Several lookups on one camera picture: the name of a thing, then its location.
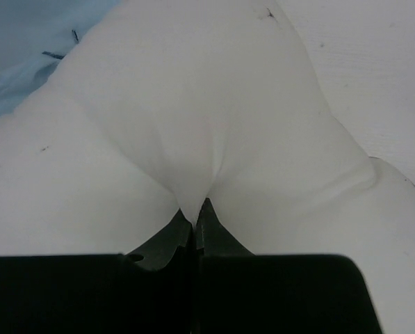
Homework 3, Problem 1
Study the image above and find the light blue pillowcase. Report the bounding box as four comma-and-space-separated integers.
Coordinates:
0, 0, 118, 116

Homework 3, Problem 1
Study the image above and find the white pillow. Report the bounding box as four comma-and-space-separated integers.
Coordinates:
0, 1, 415, 333

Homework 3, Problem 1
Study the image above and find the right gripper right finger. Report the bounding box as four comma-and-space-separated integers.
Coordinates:
195, 198, 254, 257

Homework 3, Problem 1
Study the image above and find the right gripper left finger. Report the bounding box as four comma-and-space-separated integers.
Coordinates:
127, 210, 193, 271

